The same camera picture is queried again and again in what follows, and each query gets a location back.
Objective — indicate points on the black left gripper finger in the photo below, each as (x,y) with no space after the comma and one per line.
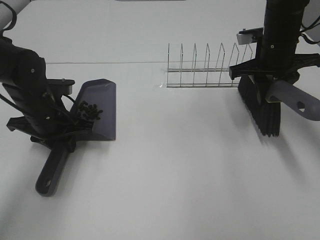
(70,144)

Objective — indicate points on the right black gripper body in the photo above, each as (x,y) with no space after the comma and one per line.
(275,55)

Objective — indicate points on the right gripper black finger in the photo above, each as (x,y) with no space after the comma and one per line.
(262,84)

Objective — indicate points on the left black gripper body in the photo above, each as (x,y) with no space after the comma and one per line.
(45,118)

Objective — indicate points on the grey brush black bristles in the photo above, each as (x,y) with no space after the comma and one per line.
(267,116)

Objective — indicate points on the grey plastic dustpan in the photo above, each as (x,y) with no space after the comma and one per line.
(101,92)

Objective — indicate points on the right grey black robot arm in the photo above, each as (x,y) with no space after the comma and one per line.
(286,14)

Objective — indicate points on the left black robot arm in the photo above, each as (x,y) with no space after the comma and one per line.
(21,69)

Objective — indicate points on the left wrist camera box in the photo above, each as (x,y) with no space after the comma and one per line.
(61,86)

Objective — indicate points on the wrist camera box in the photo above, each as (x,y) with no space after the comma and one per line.
(61,86)
(249,36)

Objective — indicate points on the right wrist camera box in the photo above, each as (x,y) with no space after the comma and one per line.
(249,36)

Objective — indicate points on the metal wire dish rack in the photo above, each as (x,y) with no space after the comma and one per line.
(209,72)

